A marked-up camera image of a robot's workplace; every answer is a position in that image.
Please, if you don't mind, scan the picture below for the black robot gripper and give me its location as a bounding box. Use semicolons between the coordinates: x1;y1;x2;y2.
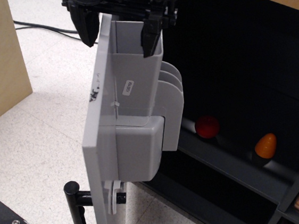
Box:
62;0;178;58

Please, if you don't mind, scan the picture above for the grey toy fridge door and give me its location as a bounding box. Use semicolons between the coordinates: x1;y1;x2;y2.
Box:
82;14;184;224

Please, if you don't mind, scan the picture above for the dark grey fridge cabinet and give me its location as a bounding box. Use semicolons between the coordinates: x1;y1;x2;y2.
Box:
146;0;299;224

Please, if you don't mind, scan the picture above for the red toy apple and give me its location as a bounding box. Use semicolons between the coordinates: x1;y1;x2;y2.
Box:
195;115;220;139

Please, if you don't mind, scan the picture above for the orange toy egg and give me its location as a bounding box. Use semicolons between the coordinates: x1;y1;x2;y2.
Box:
254;133;277;159

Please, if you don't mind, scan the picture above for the black floor cable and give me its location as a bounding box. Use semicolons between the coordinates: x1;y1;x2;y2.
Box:
12;20;83;41

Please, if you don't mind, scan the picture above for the black fridge door handle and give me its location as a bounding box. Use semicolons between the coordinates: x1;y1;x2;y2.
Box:
63;181;93;224

